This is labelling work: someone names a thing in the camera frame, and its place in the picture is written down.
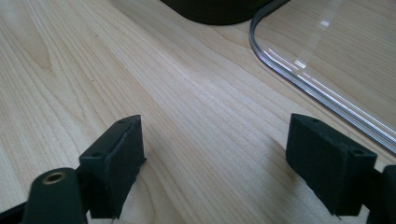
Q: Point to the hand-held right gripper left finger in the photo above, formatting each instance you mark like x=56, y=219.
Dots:
x=112, y=168

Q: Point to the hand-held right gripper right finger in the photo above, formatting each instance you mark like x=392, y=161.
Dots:
x=330, y=168

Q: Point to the clear plastic tray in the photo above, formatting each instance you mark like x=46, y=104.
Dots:
x=339, y=53

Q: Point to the black rounded object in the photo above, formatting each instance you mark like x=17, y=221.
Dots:
x=214, y=11

